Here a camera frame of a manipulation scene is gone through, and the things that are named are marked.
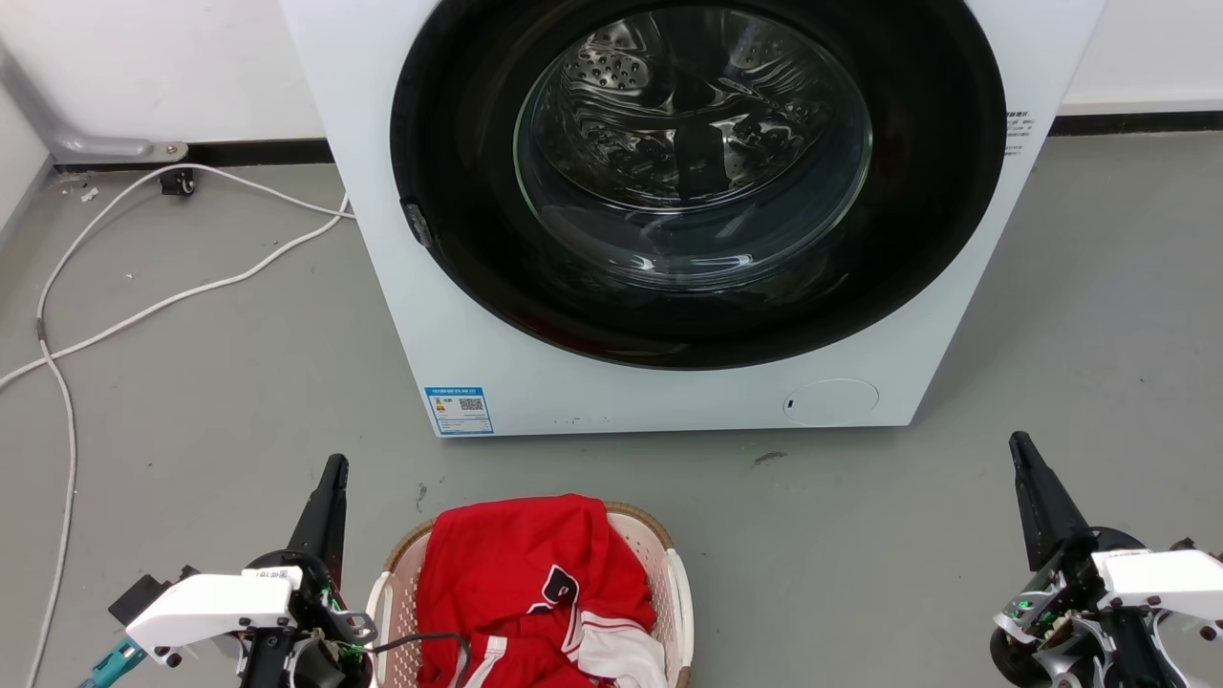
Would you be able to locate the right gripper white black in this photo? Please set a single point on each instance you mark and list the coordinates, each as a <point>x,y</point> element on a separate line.
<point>1147,575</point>

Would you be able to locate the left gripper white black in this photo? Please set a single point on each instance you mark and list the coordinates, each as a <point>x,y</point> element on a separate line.
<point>215,604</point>

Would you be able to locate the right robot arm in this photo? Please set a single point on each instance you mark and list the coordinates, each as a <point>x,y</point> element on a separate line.
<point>1137,655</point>

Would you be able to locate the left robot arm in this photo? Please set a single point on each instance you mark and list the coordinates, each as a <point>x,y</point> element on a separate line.
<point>287,667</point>

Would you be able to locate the white plastic laundry basket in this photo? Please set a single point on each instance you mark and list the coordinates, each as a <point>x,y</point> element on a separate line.
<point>673,592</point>

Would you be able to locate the blue energy label sticker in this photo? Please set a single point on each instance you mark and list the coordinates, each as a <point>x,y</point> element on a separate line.
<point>459,410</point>

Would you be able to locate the red and white jersey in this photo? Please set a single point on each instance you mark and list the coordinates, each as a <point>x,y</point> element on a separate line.
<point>497,573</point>

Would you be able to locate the round white filter cover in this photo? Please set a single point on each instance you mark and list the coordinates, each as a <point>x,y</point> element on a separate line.
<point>831,402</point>

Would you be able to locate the white front-load washing machine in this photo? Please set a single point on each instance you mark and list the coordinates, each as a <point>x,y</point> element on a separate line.
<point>573,392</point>

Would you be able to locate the round black glass washer door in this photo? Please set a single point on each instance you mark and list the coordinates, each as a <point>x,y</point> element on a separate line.
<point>917,239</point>

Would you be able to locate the metal door latch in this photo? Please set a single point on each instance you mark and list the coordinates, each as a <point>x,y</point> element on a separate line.
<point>417,223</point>

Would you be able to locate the small black floor plug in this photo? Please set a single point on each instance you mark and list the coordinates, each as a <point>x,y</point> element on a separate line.
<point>179,182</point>

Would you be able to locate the small printed text sticker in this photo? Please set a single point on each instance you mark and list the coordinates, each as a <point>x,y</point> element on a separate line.
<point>1017,134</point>

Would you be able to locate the grey wall pipe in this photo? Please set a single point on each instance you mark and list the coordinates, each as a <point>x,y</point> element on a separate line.
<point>57,129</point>

